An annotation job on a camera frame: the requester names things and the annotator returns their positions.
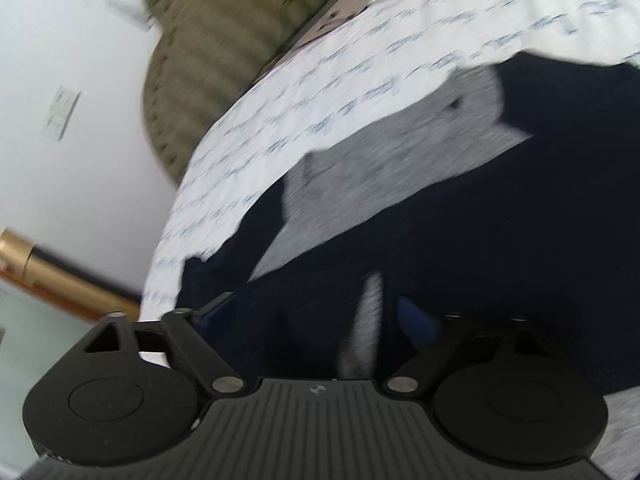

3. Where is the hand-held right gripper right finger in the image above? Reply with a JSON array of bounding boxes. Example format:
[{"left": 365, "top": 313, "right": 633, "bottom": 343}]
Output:
[{"left": 382, "top": 297, "right": 543, "bottom": 398}]

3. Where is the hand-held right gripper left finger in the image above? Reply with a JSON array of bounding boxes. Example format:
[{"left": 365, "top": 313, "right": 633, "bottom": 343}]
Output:
[{"left": 82, "top": 292, "right": 246, "bottom": 400}]

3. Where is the grey and navy small garment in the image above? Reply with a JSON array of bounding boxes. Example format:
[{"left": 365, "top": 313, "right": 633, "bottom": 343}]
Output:
[{"left": 177, "top": 50, "right": 640, "bottom": 480}]

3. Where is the golden metal pole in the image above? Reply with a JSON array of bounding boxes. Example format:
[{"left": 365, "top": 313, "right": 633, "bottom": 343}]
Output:
[{"left": 0, "top": 255, "right": 142, "bottom": 322}]

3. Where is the gold metal tube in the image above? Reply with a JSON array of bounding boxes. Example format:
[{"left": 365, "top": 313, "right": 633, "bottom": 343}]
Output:
[{"left": 0, "top": 227, "right": 38, "bottom": 286}]

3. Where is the white script-printed bed sheet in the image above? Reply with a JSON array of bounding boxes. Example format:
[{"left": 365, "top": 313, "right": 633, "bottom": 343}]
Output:
[{"left": 140, "top": 0, "right": 640, "bottom": 368}]

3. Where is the olive quilted headboard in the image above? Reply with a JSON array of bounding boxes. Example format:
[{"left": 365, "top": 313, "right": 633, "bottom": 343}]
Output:
[{"left": 139, "top": 0, "right": 381, "bottom": 188}]

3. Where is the brown patterned pillow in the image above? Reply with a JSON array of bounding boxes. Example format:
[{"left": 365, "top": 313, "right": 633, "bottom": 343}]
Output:
[{"left": 290, "top": 0, "right": 451, "bottom": 56}]

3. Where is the white wall outlet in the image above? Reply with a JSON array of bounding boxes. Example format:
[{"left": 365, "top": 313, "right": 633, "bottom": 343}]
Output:
[{"left": 42, "top": 86, "right": 82, "bottom": 142}]

